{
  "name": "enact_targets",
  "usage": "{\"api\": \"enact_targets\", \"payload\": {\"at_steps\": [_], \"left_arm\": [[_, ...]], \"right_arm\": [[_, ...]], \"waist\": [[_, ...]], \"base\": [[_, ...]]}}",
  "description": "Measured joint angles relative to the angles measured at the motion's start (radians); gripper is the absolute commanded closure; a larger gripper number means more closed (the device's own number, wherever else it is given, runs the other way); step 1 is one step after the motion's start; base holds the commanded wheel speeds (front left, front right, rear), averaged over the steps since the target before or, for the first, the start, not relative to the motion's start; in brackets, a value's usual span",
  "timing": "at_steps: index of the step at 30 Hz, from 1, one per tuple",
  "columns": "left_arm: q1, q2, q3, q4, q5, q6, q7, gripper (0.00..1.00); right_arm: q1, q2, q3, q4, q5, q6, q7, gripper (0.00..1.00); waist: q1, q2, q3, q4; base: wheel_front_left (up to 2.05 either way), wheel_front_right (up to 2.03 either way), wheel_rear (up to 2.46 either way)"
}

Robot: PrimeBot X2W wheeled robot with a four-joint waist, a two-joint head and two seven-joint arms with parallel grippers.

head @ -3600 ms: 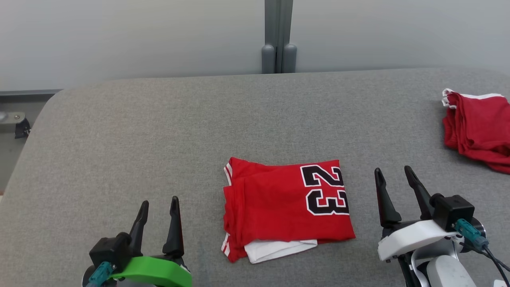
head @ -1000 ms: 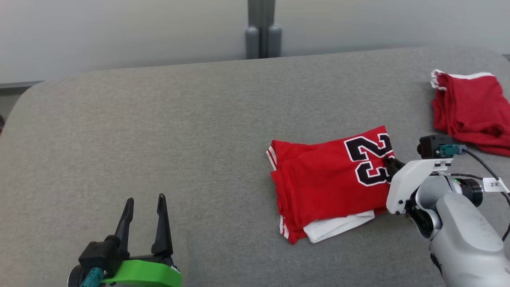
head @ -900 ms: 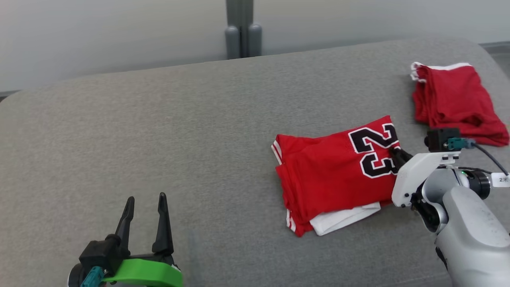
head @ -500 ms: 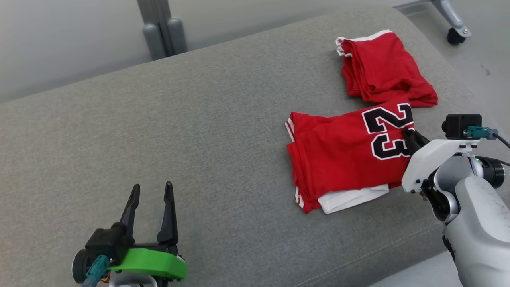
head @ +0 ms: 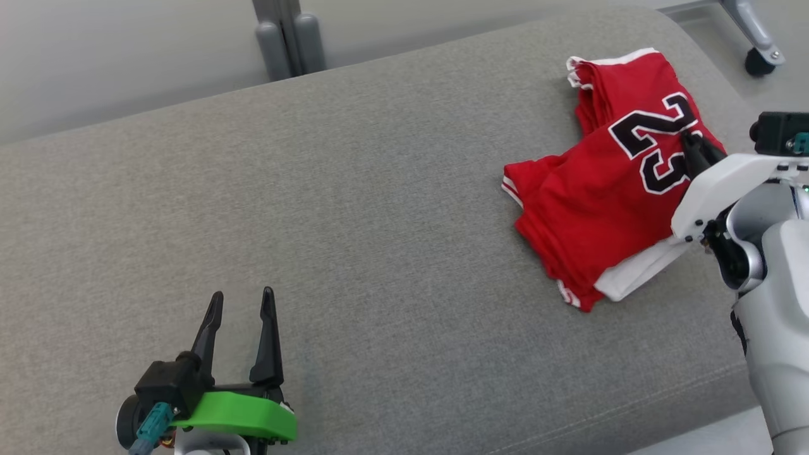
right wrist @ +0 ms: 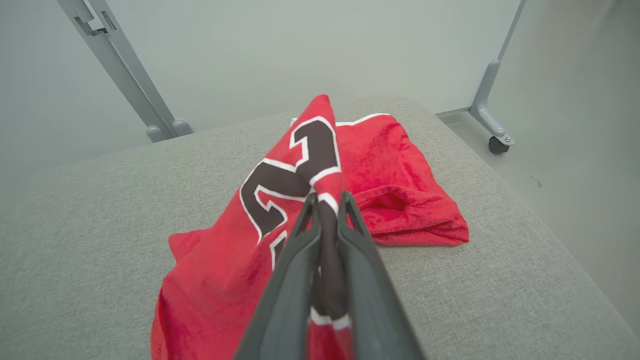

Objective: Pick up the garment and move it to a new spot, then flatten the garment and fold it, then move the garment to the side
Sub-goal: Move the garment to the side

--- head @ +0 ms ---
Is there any teal plug camera cable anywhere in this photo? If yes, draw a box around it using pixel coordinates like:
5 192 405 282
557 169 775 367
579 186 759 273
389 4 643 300
128 402 175 455

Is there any grey fabric sofa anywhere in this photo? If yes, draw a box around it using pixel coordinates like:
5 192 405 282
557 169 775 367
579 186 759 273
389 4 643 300
0 5 779 455

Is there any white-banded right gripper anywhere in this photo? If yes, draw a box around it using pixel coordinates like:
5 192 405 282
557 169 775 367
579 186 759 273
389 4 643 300
671 131 809 245

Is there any grey wheeled chair leg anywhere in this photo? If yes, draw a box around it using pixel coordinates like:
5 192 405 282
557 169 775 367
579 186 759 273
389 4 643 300
657 0 787 78

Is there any grey aluminium partition rail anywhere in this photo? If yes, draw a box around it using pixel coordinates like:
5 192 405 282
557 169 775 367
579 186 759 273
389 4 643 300
251 0 328 83

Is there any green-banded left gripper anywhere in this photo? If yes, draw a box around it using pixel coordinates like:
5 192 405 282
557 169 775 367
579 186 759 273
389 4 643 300
169 286 298 443

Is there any red basketball jersey number 23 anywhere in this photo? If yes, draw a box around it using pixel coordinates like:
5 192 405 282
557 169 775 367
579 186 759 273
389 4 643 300
502 47 728 314

